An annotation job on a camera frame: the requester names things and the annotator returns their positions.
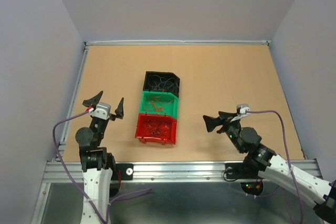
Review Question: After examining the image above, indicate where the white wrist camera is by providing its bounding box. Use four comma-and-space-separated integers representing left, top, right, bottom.
231, 104, 250, 122
89, 102, 111, 120

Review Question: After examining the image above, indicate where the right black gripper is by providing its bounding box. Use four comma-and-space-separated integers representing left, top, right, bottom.
202, 110, 243, 153

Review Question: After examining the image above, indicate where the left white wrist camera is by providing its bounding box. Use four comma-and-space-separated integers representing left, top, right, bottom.
89, 102, 111, 120

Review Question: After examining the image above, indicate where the aluminium front rail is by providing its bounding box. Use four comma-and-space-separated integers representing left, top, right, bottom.
42, 160, 322, 184

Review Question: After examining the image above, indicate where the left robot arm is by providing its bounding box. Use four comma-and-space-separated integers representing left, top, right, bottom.
75, 91, 124, 223

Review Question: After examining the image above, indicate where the purple cable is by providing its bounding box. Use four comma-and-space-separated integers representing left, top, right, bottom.
52, 110, 153, 224
244, 110, 304, 224

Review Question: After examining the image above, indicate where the green plastic bin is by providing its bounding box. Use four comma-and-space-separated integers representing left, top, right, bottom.
139, 91, 179, 119

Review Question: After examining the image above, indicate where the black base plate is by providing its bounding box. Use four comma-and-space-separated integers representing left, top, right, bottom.
223, 162, 258, 182
111, 163, 134, 182

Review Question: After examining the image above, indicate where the orange wire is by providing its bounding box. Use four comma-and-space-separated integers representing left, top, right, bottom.
143, 95, 174, 114

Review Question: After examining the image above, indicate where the black plastic bin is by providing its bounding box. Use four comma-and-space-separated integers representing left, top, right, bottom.
142, 71, 181, 97

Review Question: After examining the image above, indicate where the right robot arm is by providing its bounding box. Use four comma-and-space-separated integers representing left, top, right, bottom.
203, 107, 335, 223

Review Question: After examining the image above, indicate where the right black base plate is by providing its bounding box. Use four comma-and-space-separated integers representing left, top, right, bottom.
223, 162, 258, 182

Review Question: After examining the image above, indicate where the red plastic bin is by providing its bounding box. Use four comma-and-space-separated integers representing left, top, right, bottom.
135, 113, 177, 145

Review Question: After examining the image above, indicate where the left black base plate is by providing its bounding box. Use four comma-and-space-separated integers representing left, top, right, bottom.
111, 163, 134, 182

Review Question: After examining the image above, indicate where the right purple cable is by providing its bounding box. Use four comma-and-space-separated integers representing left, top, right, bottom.
244, 110, 304, 224

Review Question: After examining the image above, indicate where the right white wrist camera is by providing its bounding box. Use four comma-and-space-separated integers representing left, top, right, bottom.
231, 104, 250, 122

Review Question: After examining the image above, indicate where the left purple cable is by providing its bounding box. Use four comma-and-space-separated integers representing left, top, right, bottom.
52, 110, 153, 224

